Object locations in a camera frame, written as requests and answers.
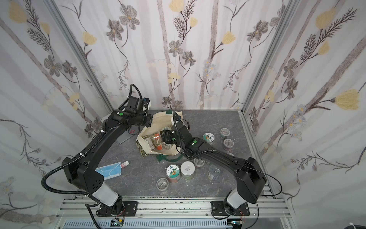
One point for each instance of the clear lid green seed cup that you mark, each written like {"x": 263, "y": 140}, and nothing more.
{"x": 224, "y": 133}

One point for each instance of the large strawberry label jar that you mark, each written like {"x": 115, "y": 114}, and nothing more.
{"x": 209, "y": 138}

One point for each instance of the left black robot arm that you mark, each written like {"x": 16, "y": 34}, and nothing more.
{"x": 82, "y": 173}

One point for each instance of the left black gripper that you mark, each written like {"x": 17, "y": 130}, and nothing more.
{"x": 146, "y": 120}

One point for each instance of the orange sunflower seed cup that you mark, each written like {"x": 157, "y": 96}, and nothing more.
{"x": 228, "y": 144}

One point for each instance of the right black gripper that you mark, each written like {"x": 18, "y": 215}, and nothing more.
{"x": 170, "y": 136}

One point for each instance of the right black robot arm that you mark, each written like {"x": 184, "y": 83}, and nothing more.
{"x": 250, "y": 179}

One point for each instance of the white lid seed jar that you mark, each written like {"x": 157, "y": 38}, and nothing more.
{"x": 187, "y": 169}

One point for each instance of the cream canvas tote bag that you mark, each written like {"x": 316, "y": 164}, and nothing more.
{"x": 150, "y": 139}

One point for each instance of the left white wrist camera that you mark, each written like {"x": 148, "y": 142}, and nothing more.
{"x": 147, "y": 101}

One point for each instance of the blue face mask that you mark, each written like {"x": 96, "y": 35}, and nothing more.
{"x": 110, "y": 171}

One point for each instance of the red label seed jar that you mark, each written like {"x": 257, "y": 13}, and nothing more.
{"x": 173, "y": 173}

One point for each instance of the silver first aid case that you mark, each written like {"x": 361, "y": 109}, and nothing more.
{"x": 117, "y": 124}

